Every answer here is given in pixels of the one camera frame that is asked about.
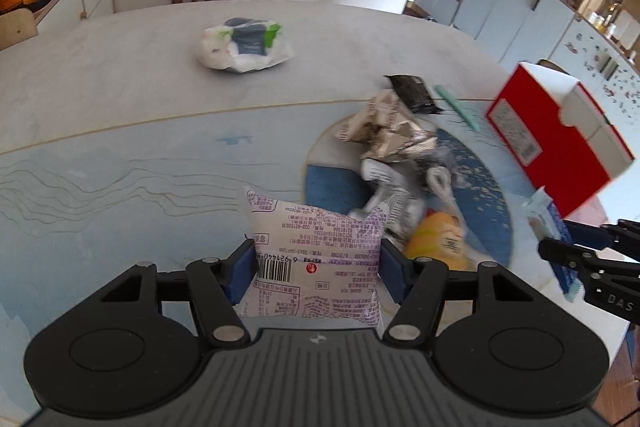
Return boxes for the blue tissue pack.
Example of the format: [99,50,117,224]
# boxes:
[523,187,582,303]

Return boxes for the yellow capybara toy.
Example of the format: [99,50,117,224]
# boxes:
[404,209,472,271]

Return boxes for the white printed foil pouch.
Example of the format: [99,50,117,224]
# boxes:
[348,158,425,245]

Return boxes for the pink white snack packet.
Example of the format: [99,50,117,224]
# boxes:
[239,187,390,329]

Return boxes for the white usb cable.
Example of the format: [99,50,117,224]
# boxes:
[425,166,469,228]

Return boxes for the clear bag dark contents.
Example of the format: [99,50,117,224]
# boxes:
[413,130,465,187]

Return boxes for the gold foil snack bag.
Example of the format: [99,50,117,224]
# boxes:
[335,89,437,164]

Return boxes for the mint green pen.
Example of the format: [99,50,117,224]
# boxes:
[435,84,480,132]

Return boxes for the black snack packet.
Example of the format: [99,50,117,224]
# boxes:
[386,74,442,115]

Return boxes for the white green plastic bag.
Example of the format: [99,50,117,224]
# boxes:
[196,17,295,74]

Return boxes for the red white cardboard box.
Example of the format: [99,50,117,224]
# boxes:
[486,62,634,218]

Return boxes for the blue round pattern table mat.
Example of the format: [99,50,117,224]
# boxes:
[0,95,632,425]

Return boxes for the small wooden chair back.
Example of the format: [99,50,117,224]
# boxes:
[0,9,38,50]

